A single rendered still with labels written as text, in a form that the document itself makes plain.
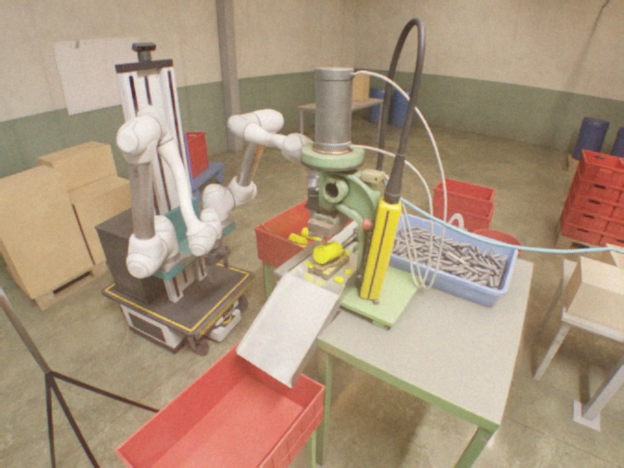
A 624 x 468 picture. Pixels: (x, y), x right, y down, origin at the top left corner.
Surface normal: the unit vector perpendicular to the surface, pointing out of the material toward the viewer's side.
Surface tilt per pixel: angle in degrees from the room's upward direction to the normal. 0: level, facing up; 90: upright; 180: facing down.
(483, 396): 0
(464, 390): 0
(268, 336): 30
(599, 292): 90
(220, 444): 0
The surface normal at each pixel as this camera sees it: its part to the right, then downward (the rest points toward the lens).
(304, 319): -0.29, -0.54
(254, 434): 0.00, -0.87
